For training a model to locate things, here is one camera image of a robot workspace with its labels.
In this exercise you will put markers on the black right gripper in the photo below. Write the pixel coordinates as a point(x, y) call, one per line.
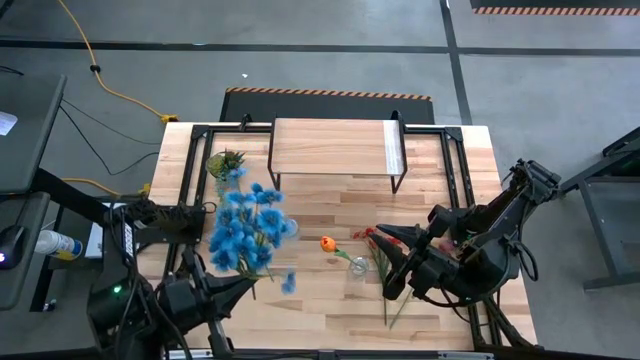
point(435, 270)

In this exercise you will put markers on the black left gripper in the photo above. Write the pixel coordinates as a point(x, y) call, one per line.
point(177, 300)

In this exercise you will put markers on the red artificial flower bunch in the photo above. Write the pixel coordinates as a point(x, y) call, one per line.
point(362, 233)

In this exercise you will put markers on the diamond-cut clear glass vase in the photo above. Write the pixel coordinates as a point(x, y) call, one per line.
point(359, 270)

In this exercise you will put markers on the dark pink artificial rose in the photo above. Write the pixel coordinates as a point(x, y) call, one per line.
point(446, 246)

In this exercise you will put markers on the orange artificial tulip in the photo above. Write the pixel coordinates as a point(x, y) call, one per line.
point(328, 243)

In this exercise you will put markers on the blue artificial flower bunch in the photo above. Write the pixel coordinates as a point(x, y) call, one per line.
point(250, 225)

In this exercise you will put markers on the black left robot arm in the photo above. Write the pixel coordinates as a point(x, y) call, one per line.
point(110, 305)

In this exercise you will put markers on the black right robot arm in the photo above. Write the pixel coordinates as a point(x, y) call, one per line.
point(500, 235)

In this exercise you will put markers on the wooden shelf with black legs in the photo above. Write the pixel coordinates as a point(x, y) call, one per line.
point(330, 145)

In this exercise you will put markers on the potted green succulent plant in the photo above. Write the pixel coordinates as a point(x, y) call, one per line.
point(220, 165)

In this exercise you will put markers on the white printed cardboard box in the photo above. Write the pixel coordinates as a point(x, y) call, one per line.
point(92, 245)

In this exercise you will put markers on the black hazard-striped floor mat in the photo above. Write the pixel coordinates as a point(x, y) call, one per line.
point(325, 107)
point(550, 10)

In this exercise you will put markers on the white spray can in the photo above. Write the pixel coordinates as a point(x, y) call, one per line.
point(55, 243)

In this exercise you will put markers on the grey side table top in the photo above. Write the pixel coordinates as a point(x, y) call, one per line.
point(30, 280)

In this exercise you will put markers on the black desk stand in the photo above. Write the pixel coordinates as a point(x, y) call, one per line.
point(60, 187)

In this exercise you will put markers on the grey metal table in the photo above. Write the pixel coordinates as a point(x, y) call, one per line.
point(607, 250)

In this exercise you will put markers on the black computer mouse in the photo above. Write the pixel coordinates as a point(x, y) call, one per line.
point(12, 240)

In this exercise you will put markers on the grey desk top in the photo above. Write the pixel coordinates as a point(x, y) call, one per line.
point(30, 150)

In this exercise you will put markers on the white paper sheet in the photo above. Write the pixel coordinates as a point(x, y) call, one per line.
point(6, 123)

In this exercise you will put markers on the silver metal bracket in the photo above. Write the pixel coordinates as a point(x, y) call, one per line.
point(192, 354)
point(465, 356)

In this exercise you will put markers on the black metal table frame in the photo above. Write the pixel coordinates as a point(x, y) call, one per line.
point(200, 132)

